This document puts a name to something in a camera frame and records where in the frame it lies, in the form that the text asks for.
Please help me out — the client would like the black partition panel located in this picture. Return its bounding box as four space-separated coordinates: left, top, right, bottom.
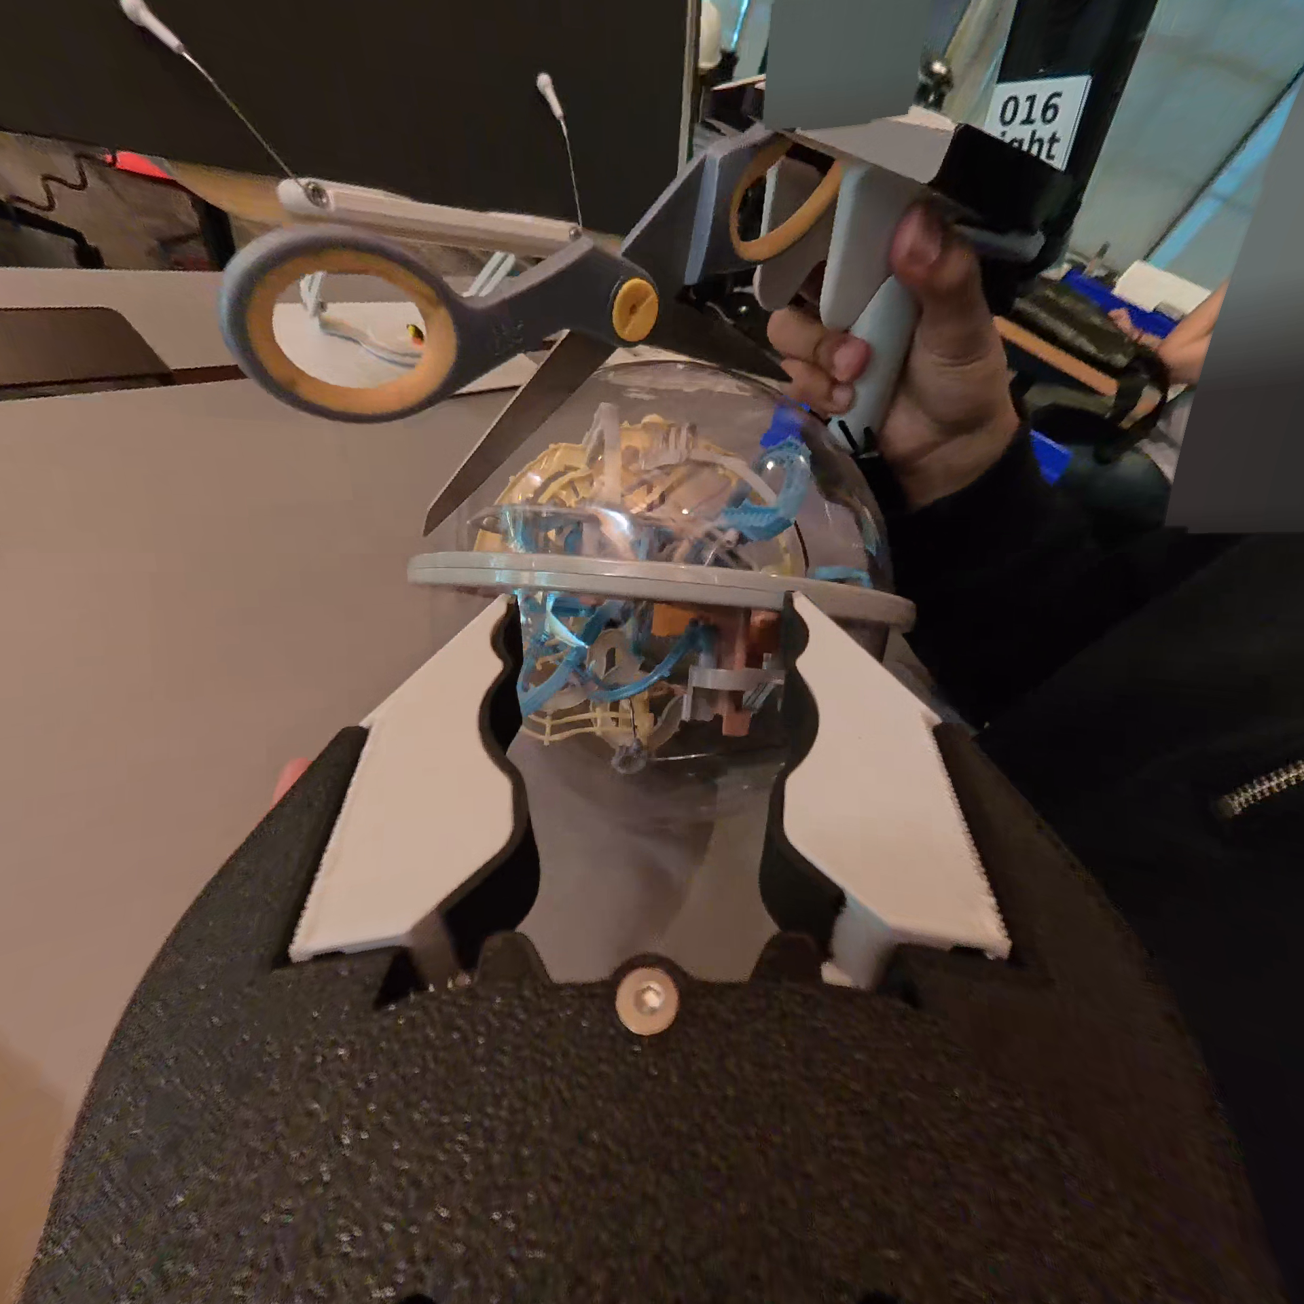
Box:
0 0 699 218

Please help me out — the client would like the person's right hand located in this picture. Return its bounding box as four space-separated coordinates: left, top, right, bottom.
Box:
764 199 1022 507

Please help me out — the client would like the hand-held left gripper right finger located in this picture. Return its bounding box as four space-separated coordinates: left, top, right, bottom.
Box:
759 593 1015 994

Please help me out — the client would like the grey desk cable hatch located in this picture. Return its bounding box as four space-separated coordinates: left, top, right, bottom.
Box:
0 306 177 386

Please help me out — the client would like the person's black jacket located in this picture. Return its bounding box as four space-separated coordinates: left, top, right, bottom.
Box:
916 530 1304 1304

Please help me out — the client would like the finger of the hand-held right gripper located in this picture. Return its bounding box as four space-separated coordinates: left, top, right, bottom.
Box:
759 164 846 309
785 111 964 188

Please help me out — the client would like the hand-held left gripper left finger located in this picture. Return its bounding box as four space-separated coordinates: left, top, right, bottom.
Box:
287 597 555 996

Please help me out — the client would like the clear plastic maze ball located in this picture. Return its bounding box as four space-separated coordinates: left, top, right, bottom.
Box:
406 360 918 777

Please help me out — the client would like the blue storage bin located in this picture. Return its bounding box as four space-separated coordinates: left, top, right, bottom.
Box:
1058 267 1172 339

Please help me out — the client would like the person's right forearm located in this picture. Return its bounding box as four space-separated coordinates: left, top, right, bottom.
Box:
881 418 1223 725

